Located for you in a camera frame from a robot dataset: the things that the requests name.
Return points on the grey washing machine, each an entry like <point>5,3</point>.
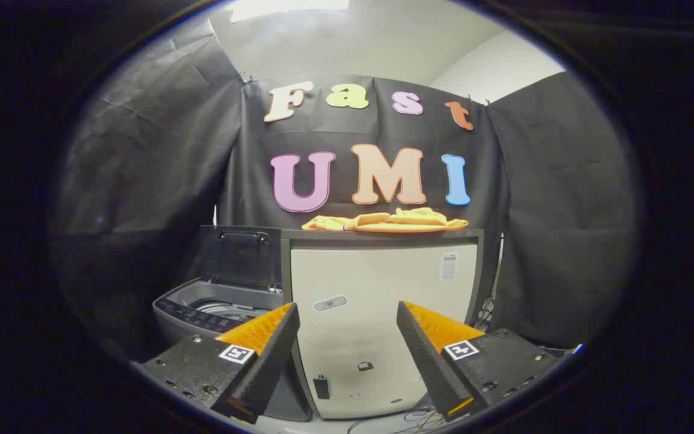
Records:
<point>178,312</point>

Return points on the black backdrop cloth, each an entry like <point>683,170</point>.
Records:
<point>172,150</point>

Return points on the white cabinet with dark frame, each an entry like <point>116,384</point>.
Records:
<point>371,289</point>

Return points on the yellow orange buttoned garment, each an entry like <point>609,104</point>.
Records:
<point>410,218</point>

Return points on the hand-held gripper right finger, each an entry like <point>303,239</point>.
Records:
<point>428,367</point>

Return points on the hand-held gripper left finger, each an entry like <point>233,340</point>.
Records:
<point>268,367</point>

